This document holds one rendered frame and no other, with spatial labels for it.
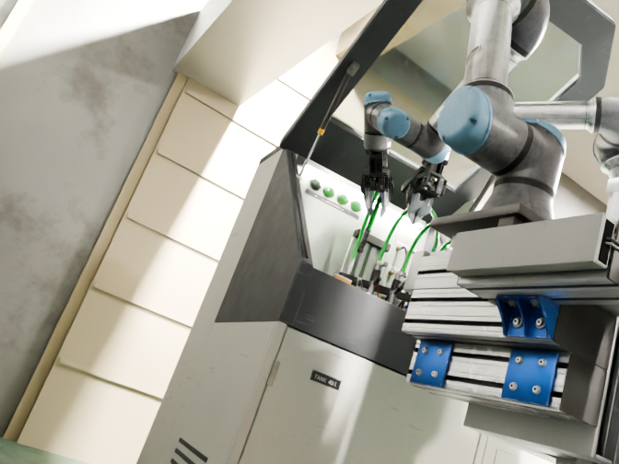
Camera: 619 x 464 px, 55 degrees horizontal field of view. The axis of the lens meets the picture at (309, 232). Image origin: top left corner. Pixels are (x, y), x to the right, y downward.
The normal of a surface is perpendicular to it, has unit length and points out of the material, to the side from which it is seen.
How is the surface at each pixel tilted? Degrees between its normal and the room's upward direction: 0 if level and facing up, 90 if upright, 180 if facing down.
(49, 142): 90
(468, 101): 97
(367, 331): 90
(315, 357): 90
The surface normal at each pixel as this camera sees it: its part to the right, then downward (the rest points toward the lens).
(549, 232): -0.80, -0.43
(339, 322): 0.42, -0.14
